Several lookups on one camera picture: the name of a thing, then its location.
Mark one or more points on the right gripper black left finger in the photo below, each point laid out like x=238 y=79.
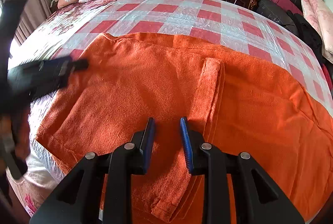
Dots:
x=131 y=158

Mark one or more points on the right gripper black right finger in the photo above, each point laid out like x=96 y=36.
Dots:
x=203 y=158

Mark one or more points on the orange terry pants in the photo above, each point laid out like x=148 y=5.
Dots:
x=238 y=102

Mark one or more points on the black clothing pile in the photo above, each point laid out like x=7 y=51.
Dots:
x=308 y=34

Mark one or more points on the floral bed sheet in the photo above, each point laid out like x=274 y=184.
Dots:
x=68 y=32

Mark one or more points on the red white checkered table cover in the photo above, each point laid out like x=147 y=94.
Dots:
x=247 y=32

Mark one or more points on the red folded cloth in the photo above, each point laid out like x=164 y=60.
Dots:
x=327 y=76

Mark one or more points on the maroon cushion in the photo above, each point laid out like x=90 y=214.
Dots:
x=287 y=5

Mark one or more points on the large pink floral pillow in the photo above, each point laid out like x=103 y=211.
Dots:
x=319 y=16

